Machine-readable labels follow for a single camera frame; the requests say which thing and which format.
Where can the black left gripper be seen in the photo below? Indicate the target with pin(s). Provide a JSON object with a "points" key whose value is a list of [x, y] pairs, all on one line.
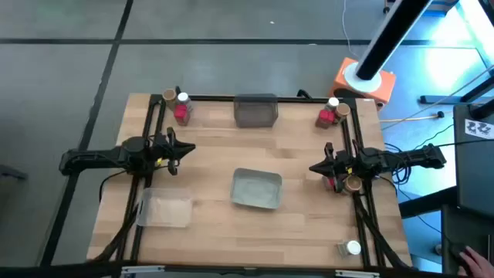
{"points": [[170, 152]]}

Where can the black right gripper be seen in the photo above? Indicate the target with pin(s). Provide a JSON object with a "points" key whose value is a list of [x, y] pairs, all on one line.
{"points": [[343, 166]]}

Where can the red-lid smoked paprika tin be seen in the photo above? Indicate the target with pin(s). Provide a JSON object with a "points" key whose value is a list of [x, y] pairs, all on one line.
{"points": [[329, 183], [180, 112], [325, 116]]}

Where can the brown-lid spice jar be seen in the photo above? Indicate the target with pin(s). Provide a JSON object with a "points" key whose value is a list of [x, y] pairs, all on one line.
{"points": [[353, 184], [169, 94], [342, 110]]}

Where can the white-lid bagel seasoning jar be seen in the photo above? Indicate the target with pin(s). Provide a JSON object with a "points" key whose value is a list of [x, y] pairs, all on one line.
{"points": [[350, 248], [332, 102], [183, 97]]}

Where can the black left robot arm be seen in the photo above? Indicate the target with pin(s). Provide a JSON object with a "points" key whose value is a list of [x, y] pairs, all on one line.
{"points": [[96, 158]]}

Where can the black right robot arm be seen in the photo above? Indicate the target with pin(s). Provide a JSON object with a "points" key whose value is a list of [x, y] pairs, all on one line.
{"points": [[409, 158]]}

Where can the clear plastic bin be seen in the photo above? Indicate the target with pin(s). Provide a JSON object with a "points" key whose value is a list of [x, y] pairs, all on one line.
{"points": [[166, 208]]}

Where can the light grey plastic bin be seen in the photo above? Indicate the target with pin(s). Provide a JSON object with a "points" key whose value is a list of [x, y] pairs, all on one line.
{"points": [[255, 189]]}

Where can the dark grey translucent bin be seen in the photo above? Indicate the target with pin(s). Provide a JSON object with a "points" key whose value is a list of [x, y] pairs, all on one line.
{"points": [[255, 112]]}

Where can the white round disc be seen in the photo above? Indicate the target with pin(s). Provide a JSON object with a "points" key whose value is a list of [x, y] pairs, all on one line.
{"points": [[351, 79]]}

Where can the black desk crossbeam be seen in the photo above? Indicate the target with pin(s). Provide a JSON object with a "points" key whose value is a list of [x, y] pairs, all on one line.
{"points": [[424, 201]]}

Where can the orange box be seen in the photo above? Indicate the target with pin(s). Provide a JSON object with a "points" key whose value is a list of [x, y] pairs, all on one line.
{"points": [[388, 83]]}

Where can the black desk legs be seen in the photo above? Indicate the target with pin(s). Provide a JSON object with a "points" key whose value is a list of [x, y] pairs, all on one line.
{"points": [[444, 99]]}

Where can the black side desk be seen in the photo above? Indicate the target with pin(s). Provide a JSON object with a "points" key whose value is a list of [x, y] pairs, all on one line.
{"points": [[474, 173]]}

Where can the black low desk surface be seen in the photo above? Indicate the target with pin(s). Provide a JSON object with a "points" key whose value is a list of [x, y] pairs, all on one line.
{"points": [[467, 228]]}

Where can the black computer mouse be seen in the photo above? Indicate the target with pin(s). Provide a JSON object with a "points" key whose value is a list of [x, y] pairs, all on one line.
{"points": [[456, 251]]}

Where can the white printed marker sheet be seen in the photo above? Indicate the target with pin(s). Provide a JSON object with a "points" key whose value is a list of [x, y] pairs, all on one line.
{"points": [[478, 128]]}

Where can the dark floor object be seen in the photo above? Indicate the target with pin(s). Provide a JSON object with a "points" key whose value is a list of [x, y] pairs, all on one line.
{"points": [[11, 172]]}

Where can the person's hand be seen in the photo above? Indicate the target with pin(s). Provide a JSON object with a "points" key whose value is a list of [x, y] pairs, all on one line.
{"points": [[478, 264]]}

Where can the black metal table frame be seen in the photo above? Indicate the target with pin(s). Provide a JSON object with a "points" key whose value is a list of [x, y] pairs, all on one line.
{"points": [[212, 98]]}

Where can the silver frame bracket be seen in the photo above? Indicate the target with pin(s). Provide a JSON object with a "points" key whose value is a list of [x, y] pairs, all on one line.
{"points": [[357, 274], [141, 269]]}

